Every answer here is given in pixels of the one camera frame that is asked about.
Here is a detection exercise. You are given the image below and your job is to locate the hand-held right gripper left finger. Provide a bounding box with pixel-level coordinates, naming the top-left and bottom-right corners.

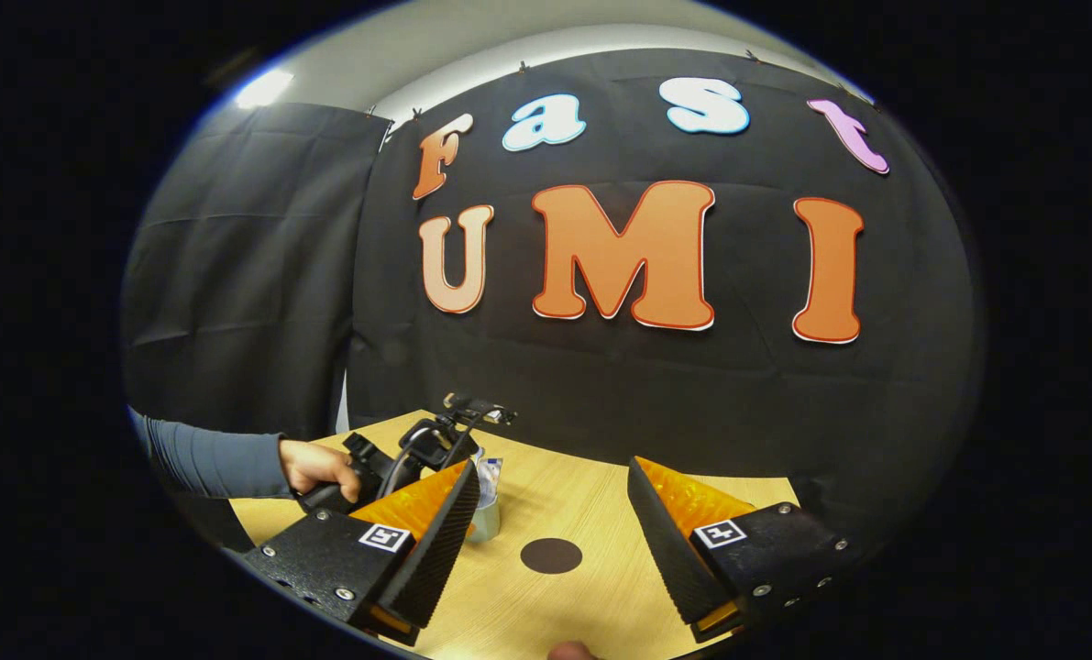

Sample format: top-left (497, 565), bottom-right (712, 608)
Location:
top-left (238, 458), bottom-right (481, 648)

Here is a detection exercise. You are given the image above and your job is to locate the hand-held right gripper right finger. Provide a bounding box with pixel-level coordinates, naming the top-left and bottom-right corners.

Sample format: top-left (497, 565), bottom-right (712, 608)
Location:
top-left (626, 455), bottom-right (855, 644)

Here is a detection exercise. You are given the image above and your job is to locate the light blue cup wooden handle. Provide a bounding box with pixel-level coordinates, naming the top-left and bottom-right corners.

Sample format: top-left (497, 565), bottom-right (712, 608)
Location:
top-left (466, 447), bottom-right (504, 543)

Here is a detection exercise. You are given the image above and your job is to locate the dark brown round coaster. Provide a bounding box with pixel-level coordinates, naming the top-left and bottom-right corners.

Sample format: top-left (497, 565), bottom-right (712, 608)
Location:
top-left (520, 538), bottom-right (584, 576)

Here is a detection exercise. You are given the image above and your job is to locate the wooden desktop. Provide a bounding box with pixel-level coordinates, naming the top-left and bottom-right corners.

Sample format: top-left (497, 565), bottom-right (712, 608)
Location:
top-left (229, 410), bottom-right (800, 660)

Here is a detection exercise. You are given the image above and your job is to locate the black backdrop cloth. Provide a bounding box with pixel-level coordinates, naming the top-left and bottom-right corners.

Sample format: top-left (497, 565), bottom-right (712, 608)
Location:
top-left (348, 48), bottom-right (987, 560)

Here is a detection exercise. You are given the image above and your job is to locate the plain black side curtain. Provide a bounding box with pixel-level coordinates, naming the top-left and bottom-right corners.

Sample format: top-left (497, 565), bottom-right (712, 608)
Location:
top-left (122, 103), bottom-right (392, 442)

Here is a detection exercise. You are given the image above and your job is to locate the ceiling light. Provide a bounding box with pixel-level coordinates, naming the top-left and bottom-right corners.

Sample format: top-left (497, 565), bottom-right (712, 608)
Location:
top-left (234, 69), bottom-right (296, 111)

